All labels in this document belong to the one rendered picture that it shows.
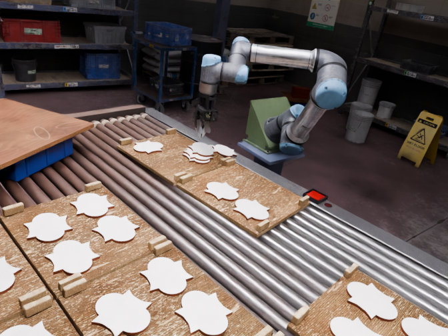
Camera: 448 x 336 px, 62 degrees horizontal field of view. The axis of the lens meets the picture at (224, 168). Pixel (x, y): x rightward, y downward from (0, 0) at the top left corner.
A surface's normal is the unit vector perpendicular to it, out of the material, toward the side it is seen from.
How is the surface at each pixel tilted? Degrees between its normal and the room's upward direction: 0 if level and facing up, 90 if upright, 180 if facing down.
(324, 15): 90
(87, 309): 0
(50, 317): 0
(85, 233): 0
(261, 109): 45
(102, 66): 90
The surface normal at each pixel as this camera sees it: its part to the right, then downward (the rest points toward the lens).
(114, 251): 0.13, -0.88
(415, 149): -0.79, -0.04
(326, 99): -0.15, 0.80
